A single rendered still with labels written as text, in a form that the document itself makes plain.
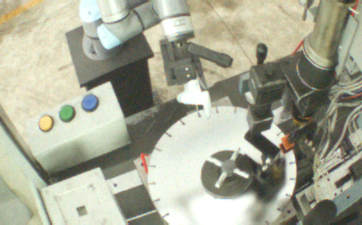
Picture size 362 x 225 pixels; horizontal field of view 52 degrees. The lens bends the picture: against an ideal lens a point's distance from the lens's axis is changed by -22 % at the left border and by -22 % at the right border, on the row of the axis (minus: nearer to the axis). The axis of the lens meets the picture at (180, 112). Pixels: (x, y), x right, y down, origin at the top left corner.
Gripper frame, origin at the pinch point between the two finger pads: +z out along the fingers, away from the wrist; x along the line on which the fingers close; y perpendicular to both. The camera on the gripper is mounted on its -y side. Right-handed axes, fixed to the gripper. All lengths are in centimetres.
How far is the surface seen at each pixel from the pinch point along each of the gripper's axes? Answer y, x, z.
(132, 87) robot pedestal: 15.9, -41.1, -10.8
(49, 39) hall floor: 63, -137, -53
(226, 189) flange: 1.2, 17.7, 14.4
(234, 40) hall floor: -39, -121, -25
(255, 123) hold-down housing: -4.7, 28.5, 0.9
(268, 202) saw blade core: -7.3, 19.8, 19.8
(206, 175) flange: 4.6, 15.4, 10.7
